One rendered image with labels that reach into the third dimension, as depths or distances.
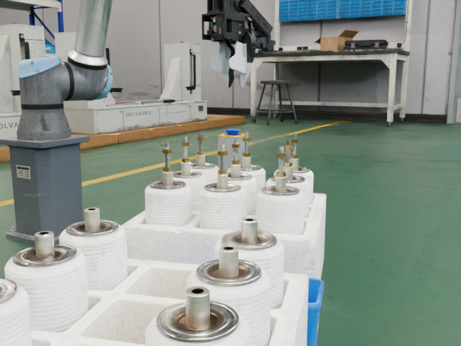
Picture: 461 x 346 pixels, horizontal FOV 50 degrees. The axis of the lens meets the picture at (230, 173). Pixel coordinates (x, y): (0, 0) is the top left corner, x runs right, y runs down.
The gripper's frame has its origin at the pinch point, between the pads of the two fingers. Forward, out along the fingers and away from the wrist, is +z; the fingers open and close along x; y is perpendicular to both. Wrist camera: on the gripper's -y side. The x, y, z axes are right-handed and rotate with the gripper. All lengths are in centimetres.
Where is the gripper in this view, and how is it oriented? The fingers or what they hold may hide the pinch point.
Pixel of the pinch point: (237, 81)
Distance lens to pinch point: 110.0
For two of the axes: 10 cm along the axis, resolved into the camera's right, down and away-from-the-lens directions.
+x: 7.0, 1.3, -7.0
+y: -7.2, 1.3, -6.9
